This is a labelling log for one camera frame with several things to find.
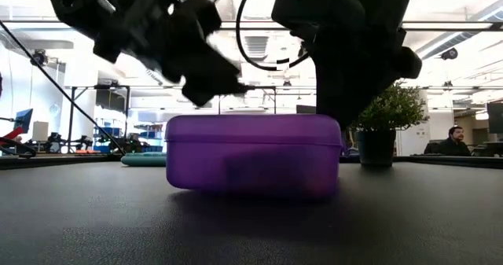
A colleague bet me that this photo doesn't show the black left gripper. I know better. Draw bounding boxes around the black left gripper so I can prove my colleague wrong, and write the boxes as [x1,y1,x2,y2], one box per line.
[92,0,253,108]

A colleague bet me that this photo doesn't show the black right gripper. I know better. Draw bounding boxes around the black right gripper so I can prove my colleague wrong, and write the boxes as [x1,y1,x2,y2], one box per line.
[270,0,424,131]

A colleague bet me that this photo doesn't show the purple plastic pencil box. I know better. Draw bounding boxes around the purple plastic pencil box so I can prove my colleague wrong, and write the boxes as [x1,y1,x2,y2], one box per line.
[164,113,343,198]

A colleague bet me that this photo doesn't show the small potted green plant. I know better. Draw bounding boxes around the small potted green plant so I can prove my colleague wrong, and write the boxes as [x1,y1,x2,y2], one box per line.
[348,82,430,168]

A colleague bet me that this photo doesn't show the teal calculator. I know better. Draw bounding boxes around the teal calculator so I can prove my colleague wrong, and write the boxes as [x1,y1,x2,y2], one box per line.
[119,151,168,168]

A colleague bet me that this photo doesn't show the person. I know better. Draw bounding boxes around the person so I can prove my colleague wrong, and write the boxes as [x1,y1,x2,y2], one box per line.
[423,125,472,157]

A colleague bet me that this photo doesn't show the dark monitor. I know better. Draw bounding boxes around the dark monitor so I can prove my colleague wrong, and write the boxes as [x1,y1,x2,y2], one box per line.
[486,101,503,135]

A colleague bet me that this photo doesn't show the white background box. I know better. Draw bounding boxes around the white background box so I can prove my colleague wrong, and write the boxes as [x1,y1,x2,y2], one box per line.
[31,120,50,142]

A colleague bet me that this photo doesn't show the blue lit monitor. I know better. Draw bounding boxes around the blue lit monitor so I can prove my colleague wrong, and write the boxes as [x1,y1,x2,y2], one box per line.
[13,108,35,134]

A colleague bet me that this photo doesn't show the red background object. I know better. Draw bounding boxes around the red background object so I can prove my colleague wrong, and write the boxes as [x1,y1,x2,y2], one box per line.
[0,126,37,159]

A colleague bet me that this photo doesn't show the black looped right arm cable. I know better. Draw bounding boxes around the black looped right arm cable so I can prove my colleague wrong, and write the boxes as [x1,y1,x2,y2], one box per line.
[234,0,311,72]

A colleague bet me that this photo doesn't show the black ceiling dome camera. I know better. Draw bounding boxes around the black ceiling dome camera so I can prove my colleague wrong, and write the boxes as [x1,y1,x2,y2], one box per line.
[439,46,459,61]

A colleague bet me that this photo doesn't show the black metal background frame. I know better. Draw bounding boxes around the black metal background frame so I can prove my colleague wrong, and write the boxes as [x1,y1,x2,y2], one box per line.
[64,84,131,154]

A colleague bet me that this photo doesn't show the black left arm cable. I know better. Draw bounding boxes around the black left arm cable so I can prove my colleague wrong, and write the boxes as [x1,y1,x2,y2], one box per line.
[0,20,127,156]

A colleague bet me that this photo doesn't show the black camera on pole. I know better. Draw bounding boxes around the black camera on pole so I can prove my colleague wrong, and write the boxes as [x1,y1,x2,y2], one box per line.
[30,48,49,68]

